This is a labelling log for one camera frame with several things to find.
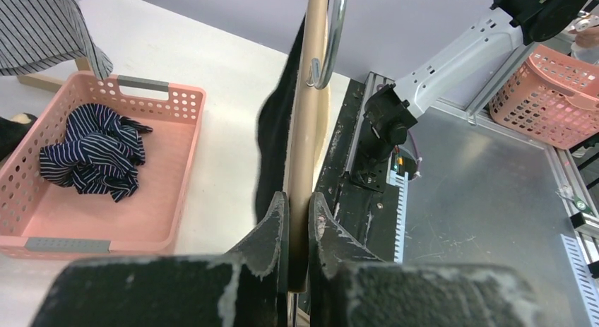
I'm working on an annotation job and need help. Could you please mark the navy striped underwear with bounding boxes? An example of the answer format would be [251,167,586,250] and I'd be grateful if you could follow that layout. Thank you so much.
[39,103,153,203]

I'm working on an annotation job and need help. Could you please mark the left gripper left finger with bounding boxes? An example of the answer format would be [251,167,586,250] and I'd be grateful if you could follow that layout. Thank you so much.
[32,192,289,326]

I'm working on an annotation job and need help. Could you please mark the grey striped boxer shorts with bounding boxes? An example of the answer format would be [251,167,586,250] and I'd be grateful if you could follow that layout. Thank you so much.
[1,0,113,80]

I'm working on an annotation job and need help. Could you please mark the white slotted cable duct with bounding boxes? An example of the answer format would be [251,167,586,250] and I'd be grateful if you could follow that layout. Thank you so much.
[388,170,409,263]

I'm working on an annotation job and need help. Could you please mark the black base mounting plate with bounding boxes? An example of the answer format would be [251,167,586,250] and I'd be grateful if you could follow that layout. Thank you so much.
[316,79,398,262]

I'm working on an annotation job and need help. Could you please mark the black floral pillow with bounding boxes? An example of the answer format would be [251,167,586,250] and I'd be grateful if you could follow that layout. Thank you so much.
[1,113,37,161]

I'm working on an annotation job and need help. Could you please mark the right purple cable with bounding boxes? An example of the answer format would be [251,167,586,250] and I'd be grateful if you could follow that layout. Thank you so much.
[404,128,425,179]

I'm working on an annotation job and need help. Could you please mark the black underwear cream waistband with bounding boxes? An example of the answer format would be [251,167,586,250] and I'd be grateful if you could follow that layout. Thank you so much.
[254,21,305,222]

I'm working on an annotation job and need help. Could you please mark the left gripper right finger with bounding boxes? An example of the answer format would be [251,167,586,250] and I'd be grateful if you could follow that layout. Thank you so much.
[308,192,543,326]

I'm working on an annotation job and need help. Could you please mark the wooden clothes rack frame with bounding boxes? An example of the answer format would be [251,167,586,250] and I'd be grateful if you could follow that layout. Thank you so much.
[16,58,91,93]

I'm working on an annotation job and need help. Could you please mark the pink plastic basket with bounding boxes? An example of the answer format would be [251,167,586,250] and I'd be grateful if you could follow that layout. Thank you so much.
[1,72,206,260]

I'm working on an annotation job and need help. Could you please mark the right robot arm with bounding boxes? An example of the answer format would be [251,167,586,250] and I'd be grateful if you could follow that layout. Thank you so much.
[350,0,588,192]

